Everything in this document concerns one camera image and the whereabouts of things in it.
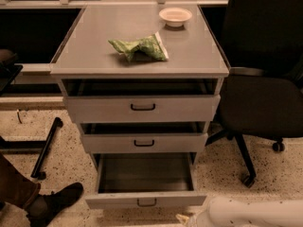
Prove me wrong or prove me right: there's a grey drawer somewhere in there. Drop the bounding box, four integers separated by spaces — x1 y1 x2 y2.
80 122 207 153
85 152 205 209
62 79 220 123

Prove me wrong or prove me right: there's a white small bowl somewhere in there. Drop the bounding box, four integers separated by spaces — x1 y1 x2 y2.
159 8 192 27

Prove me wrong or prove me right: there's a black shoe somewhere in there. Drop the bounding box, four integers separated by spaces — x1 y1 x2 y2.
26 183 83 227

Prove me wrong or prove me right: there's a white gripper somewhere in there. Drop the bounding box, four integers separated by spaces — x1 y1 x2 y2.
176 211 210 227

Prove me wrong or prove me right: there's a brown trouser leg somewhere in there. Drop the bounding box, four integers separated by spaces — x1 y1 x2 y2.
0 153 41 209

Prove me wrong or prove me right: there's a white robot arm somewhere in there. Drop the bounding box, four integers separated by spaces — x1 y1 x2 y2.
176 197 303 227

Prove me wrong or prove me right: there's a grey top drawer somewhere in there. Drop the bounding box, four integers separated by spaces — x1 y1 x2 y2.
62 79 220 123

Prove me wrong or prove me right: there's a black office chair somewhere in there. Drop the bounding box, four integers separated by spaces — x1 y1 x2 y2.
207 0 303 186

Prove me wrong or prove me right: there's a black table leg base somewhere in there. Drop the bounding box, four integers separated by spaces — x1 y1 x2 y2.
0 117 63 180

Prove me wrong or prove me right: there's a green crumpled snack bag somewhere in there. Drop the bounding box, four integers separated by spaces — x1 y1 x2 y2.
108 32 169 61

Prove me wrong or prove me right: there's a grey middle drawer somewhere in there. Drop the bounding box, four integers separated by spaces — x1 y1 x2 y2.
80 122 207 153

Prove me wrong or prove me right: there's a grey bottom drawer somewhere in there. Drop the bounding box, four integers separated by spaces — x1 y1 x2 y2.
85 152 205 209

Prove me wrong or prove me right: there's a grey drawer cabinet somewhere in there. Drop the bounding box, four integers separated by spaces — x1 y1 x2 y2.
51 4 228 163

